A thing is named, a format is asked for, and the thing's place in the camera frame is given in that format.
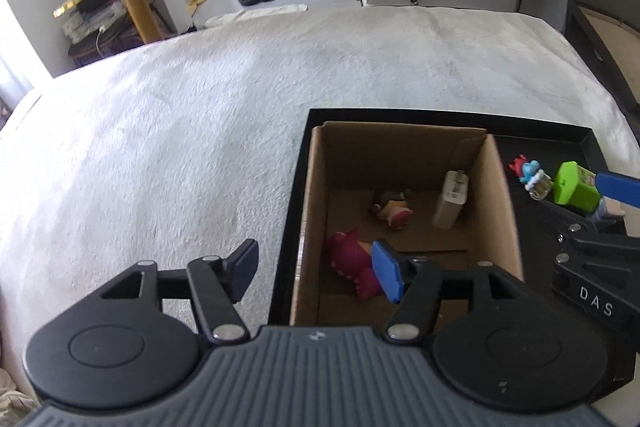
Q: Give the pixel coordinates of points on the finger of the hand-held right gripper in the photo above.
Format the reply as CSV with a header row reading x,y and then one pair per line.
x,y
620,189
595,244

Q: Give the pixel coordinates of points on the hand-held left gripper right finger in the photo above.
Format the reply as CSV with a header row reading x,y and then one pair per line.
x,y
387,269

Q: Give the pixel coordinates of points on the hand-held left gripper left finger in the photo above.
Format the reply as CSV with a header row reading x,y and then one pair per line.
x,y
244,269

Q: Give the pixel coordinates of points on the small purple container white lid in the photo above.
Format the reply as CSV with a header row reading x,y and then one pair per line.
x,y
607,212

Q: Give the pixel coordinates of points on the pink dinosaur toy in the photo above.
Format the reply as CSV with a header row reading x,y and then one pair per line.
x,y
350,257

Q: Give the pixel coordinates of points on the green plastic container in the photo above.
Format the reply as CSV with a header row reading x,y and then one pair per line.
x,y
575,184

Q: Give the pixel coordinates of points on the black tray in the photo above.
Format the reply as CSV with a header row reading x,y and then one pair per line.
x,y
537,247

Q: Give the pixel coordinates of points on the brown puppy figurine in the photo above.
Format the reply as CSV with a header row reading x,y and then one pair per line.
x,y
392,209

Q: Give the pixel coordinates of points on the small blue figurine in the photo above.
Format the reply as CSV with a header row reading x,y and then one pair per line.
x,y
530,174

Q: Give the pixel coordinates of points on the white charger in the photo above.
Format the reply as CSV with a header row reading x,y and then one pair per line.
x,y
450,202

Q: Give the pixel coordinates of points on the brown cardboard box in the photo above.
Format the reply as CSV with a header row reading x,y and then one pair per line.
x,y
350,167

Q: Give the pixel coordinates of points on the white floor mat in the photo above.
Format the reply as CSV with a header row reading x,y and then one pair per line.
x,y
255,13

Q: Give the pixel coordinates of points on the dark round stool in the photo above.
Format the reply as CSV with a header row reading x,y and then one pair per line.
x,y
105,49

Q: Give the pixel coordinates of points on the pale green pillow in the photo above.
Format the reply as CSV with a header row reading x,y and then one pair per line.
x,y
15,402

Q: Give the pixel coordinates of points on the pair of yellow slippers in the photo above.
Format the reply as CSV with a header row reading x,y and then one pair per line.
x,y
200,2

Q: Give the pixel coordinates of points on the white power strip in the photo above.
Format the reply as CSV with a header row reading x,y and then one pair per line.
x,y
92,24

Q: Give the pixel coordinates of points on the dark storage frame brown board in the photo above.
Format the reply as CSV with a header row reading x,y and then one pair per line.
x,y
610,42

